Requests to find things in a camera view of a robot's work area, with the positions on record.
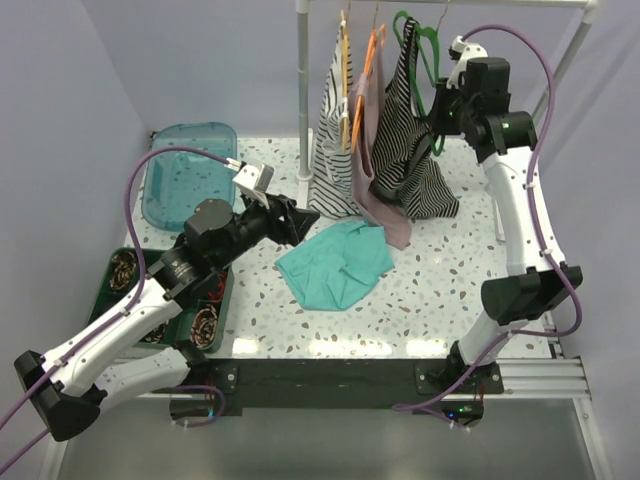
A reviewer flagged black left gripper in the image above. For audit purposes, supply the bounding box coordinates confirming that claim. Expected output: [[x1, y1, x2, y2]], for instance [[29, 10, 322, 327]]
[[213, 189, 319, 270]]

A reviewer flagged green hanger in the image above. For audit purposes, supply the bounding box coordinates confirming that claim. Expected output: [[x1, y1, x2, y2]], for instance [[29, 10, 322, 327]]
[[392, 0, 451, 157]]

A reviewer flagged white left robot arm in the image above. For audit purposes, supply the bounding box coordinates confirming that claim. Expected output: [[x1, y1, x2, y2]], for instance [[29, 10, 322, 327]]
[[14, 195, 319, 442]]

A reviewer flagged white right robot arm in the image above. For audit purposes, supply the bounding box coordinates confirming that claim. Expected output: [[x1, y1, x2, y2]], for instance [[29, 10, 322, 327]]
[[429, 56, 583, 393]]

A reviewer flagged teal tank top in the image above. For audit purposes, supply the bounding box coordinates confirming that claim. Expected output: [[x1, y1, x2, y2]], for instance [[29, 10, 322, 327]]
[[275, 221, 394, 311]]

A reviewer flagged pink tank top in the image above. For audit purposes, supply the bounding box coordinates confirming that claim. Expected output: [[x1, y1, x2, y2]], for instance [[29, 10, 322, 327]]
[[348, 50, 412, 250]]

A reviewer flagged orange hanger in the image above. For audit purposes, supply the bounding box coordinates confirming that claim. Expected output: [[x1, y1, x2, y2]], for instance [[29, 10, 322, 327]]
[[351, 24, 386, 153]]

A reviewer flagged yellow hanger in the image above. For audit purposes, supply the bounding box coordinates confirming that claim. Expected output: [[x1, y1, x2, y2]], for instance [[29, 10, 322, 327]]
[[338, 2, 351, 154]]

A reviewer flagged teal transparent plastic bin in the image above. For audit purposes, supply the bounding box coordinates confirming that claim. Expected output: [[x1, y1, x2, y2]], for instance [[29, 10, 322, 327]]
[[141, 122, 237, 232]]

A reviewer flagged dark green organizer tray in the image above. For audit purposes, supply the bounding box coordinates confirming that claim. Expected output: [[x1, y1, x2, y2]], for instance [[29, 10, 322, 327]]
[[88, 247, 234, 353]]

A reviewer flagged white clothes rack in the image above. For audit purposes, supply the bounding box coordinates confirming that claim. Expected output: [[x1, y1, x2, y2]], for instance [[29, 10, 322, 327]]
[[293, 0, 606, 243]]

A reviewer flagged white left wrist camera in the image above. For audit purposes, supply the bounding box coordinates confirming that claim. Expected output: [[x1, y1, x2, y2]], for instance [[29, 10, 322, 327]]
[[233, 163, 274, 210]]

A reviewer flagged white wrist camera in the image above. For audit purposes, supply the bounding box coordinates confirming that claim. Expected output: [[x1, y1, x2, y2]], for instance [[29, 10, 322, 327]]
[[446, 35, 488, 89], [233, 163, 274, 210]]

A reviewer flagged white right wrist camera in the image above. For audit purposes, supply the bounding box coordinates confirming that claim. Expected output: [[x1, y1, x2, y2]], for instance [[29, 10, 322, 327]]
[[446, 35, 488, 89]]

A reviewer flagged red black hair tie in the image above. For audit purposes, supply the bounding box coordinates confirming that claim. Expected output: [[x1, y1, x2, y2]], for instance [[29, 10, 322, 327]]
[[209, 272, 230, 304]]

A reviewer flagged brown floral hair tie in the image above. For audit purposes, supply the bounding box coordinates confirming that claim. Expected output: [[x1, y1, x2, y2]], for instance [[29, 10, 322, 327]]
[[191, 305, 221, 349]]

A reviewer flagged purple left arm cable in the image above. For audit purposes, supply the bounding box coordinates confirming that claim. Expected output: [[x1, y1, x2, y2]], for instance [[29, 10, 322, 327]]
[[0, 147, 241, 466]]

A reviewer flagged leopard print hair tie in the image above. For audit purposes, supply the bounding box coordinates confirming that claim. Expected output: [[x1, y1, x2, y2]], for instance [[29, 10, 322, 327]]
[[108, 251, 139, 293]]

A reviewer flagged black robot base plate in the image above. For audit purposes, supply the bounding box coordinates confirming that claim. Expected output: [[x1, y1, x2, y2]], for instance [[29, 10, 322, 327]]
[[168, 357, 501, 426]]

